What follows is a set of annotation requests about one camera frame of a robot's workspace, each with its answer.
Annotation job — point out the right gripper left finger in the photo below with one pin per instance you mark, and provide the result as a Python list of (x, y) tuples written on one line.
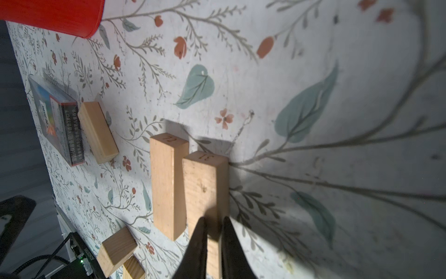
[(193, 264)]

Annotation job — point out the wood block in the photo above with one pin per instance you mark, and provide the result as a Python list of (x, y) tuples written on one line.
[(168, 192), (115, 250), (97, 131), (206, 184), (132, 269)]

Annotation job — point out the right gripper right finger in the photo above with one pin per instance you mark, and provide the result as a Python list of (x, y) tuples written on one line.
[(233, 260)]

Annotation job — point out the floral table mat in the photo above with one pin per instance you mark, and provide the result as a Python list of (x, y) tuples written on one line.
[(332, 115)]

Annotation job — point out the crayon box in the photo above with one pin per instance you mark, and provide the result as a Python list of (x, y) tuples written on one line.
[(58, 117)]

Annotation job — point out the red pen cup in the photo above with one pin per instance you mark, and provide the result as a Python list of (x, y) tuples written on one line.
[(76, 18)]

